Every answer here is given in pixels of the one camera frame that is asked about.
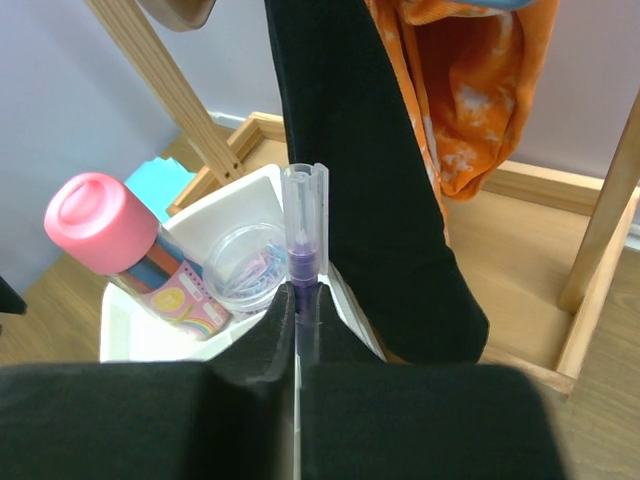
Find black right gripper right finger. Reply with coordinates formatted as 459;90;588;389
302;284;384;370

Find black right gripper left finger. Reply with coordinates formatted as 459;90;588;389
214;282;296;385

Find clear round clip jar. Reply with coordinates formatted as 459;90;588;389
202;223;288;319

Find purple clear pen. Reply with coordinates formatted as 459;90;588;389
281;163;329;441

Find pink capped clear bottle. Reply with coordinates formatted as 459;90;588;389
44;172;231;341

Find white drawer organizer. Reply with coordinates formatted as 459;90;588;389
98;162;386;364

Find teal folded cloth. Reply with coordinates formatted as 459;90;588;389
125;157;195;223

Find wooden clothes rack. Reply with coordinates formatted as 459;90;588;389
90;1;639;397

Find black hanging garment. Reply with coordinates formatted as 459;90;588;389
265;1;489;365

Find orange patterned garment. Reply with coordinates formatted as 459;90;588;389
362;0;561;204

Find beige wooden hanger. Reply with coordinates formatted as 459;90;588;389
138;0;216;32

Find blue wire hanger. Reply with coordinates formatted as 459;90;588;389
472;0;533;10

